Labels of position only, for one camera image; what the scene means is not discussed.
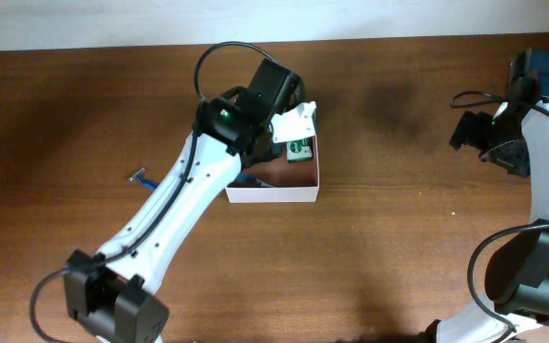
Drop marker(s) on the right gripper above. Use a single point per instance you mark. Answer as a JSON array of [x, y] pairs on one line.
[[471, 131]]

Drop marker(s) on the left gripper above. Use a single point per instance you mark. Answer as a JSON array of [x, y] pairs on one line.
[[271, 151]]

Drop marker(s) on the blue white toothbrush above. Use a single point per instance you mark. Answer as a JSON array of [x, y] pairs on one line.
[[248, 179]]

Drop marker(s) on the green white soap box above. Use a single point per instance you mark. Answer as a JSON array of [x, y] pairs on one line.
[[299, 150]]

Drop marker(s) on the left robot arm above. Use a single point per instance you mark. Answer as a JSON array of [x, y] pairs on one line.
[[112, 293]]

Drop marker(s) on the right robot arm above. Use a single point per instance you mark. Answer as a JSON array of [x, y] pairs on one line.
[[508, 272]]

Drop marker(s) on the pink open cardboard box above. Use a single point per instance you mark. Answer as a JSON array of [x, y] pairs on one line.
[[292, 182]]

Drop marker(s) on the blue disposable razor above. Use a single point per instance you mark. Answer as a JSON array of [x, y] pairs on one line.
[[138, 176]]

